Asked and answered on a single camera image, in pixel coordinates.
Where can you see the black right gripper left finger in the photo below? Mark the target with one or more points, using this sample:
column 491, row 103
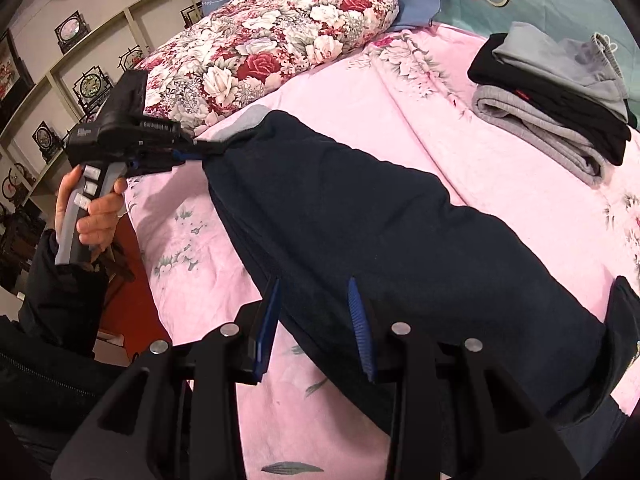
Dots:
column 173, row 414

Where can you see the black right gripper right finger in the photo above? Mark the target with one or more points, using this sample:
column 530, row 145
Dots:
column 457, row 413

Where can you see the dark navy fleece-lined pants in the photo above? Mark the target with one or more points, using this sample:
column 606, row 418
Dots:
column 316, row 214

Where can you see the person's left hand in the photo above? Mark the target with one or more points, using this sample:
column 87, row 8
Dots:
column 97, row 230

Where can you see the red floral folded quilt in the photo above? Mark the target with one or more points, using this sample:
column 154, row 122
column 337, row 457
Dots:
column 247, row 49

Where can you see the pink floral bed sheet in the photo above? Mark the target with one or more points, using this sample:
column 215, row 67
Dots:
column 403, row 101

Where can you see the folded grey pants bottom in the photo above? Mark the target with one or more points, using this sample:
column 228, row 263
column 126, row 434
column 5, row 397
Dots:
column 565, row 146

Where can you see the folded black pants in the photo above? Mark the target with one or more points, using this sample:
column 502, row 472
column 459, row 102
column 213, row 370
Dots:
column 607, row 134

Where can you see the folded light grey pants top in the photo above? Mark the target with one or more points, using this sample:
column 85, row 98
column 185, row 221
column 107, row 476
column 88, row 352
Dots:
column 589, row 68

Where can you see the teal cartoon print pillow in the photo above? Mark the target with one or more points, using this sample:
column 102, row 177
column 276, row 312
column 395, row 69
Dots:
column 577, row 19

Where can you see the cream wall display shelf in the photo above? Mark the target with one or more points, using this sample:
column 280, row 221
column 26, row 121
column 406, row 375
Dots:
column 59, row 40

